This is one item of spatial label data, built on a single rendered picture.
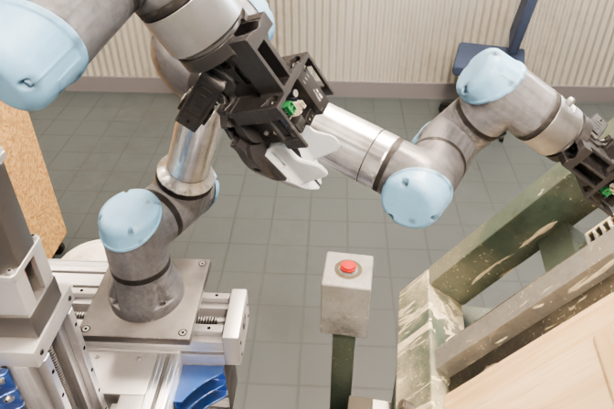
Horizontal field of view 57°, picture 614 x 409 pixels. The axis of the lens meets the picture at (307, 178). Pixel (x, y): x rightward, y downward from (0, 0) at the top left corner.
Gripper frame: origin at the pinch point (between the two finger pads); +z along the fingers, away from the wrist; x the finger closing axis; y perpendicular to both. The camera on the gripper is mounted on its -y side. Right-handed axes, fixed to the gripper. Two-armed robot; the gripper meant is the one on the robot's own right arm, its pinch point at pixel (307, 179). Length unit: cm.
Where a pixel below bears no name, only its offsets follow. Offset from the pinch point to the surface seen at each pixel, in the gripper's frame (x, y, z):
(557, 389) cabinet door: 3, 13, 60
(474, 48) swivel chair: 260, -102, 188
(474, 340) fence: 13, -6, 67
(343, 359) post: 11, -51, 92
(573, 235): 39, 9, 69
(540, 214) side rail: 42, 3, 66
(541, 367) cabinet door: 7, 9, 61
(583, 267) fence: 24, 15, 55
